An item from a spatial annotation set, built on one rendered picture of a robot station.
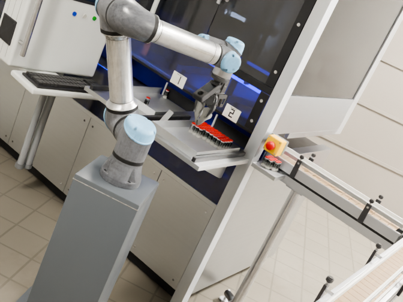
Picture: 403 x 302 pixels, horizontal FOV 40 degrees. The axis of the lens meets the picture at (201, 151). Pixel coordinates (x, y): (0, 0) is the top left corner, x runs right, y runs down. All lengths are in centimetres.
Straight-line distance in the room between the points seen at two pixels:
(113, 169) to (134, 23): 52
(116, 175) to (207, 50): 53
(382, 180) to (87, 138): 346
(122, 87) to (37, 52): 86
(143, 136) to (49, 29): 100
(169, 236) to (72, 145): 81
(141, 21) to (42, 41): 104
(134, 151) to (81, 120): 126
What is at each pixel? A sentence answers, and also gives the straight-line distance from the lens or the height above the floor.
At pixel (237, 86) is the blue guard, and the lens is 254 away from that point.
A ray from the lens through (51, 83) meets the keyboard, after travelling 260.
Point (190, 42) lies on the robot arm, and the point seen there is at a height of 134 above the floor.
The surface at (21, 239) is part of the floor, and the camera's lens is 297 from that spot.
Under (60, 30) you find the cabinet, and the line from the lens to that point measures 277.
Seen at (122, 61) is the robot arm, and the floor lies 118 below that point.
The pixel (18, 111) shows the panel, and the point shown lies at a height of 32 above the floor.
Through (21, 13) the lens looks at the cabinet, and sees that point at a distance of 266.
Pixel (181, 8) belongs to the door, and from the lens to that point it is 276.
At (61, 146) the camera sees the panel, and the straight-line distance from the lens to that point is 328.
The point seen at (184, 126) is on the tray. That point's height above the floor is 88.
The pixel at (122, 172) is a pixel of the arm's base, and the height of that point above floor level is 84.
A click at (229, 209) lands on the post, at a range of 262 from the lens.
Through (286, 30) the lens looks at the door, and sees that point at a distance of 246.
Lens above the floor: 164
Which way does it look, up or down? 19 degrees down
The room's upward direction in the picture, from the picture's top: 25 degrees clockwise
